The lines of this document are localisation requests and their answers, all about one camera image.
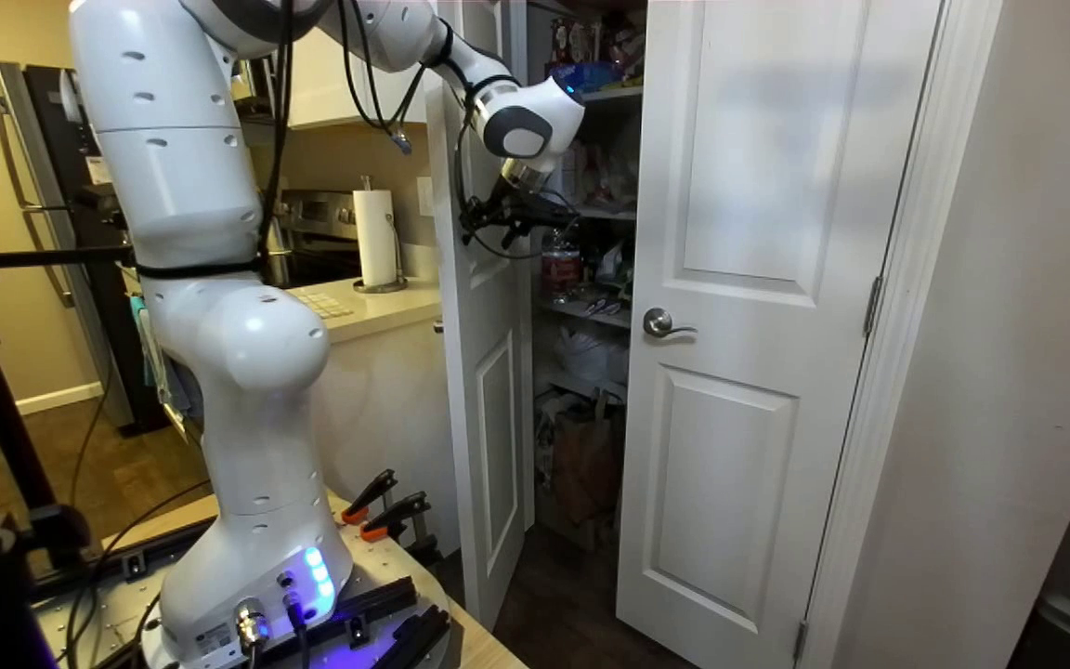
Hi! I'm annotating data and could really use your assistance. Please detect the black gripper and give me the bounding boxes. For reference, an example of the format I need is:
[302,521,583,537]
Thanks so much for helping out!
[458,182,583,251]

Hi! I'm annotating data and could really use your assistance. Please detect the white panel door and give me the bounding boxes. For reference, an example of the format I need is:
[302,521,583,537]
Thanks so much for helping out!
[614,0,942,669]
[423,0,541,630]

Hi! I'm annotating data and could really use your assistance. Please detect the red food can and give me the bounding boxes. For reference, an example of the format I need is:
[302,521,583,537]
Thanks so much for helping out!
[541,244,585,302]

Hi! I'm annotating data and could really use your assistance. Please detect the white paper towel roll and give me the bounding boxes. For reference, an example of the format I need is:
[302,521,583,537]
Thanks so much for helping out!
[348,182,403,292]

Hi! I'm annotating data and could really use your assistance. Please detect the white pantry shelves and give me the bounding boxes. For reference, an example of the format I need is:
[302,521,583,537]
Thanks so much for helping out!
[527,0,655,560]

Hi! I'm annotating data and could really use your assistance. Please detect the stainless steel stove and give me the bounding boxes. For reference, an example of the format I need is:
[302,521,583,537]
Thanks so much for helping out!
[276,182,364,292]

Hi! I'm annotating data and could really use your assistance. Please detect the white plastic bag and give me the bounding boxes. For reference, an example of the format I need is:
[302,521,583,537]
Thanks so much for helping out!
[535,321,630,402]

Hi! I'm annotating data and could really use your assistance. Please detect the blue food package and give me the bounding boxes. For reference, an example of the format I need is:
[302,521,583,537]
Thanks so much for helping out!
[549,55,619,100]

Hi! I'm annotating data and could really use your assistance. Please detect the white kitchen counter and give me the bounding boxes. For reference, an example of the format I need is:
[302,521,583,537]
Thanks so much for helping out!
[289,273,464,557]

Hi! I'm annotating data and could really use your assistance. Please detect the brown paper bag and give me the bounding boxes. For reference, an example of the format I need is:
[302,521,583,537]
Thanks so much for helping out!
[541,402,626,550]

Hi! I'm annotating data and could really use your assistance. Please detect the black orange spring clamp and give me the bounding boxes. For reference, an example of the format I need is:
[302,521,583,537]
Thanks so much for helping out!
[339,466,401,527]
[355,489,433,545]

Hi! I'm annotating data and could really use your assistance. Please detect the light wooden robot table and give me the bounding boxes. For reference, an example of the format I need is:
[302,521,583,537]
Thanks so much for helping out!
[31,489,532,669]

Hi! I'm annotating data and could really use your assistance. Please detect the dark refrigerator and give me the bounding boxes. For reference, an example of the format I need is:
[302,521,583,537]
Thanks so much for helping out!
[0,55,174,437]

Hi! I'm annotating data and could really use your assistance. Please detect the black tripod stand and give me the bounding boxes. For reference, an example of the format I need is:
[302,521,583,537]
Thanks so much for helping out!
[0,233,146,603]

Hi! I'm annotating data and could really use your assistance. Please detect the brushed nickel lever handle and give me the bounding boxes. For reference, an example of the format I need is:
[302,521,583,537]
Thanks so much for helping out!
[639,304,703,344]

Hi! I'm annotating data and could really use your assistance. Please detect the black mounting bracket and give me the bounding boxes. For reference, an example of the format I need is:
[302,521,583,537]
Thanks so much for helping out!
[371,607,458,669]
[263,571,423,655]

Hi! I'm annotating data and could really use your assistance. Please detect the white door frame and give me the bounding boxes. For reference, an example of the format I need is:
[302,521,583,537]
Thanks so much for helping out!
[427,0,1011,669]

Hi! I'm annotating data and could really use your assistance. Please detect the grey metal base plate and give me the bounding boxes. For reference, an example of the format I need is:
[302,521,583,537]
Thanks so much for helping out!
[137,567,469,669]

